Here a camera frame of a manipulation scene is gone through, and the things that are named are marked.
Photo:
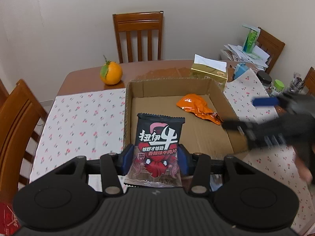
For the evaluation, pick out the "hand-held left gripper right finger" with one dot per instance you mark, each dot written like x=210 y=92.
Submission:
x=183 y=157

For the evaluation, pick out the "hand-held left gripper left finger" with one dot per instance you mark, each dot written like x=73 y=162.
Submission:
x=128 y=156

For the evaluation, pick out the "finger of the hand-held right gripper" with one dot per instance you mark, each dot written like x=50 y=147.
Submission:
x=233 y=125
x=267 y=101

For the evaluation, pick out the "black snack packet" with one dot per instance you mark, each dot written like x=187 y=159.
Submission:
x=157 y=142

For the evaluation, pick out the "orange snack packet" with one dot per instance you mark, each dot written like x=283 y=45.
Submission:
x=195 y=105

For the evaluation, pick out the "cardboard box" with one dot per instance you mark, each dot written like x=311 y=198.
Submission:
x=160 y=105

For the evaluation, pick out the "person's right hand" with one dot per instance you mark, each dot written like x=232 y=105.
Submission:
x=305 y=172

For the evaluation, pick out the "bottle with green lid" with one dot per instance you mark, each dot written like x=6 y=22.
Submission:
x=277 y=87

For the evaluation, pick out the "dark jar with black lid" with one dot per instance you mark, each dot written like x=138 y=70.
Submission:
x=263 y=78

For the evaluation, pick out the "glass holder with pens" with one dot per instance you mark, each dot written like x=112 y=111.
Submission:
x=295 y=84

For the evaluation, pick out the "blue plastic container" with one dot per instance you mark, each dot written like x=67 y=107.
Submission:
x=240 y=70

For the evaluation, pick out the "pile of papers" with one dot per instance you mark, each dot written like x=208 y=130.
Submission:
x=253 y=56

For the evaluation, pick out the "wooden chair behind paper pile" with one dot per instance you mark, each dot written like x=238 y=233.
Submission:
x=270 y=46

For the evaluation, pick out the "gold tissue box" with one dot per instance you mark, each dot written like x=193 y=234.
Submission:
x=209 y=75

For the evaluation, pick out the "floral white tablecloth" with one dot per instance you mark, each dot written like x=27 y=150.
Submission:
x=81 y=123

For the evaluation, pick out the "green and white carton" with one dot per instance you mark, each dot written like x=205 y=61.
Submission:
x=249 y=40

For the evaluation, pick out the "orange fruit with leaf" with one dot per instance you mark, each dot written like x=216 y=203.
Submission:
x=111 y=73

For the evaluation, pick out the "wooden chair with grooved backrest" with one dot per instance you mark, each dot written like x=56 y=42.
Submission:
x=19 y=118

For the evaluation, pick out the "wooden slat-back chair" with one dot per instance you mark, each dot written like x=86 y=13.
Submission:
x=137 y=22

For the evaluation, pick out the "red bag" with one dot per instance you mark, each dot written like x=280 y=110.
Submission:
x=7 y=221

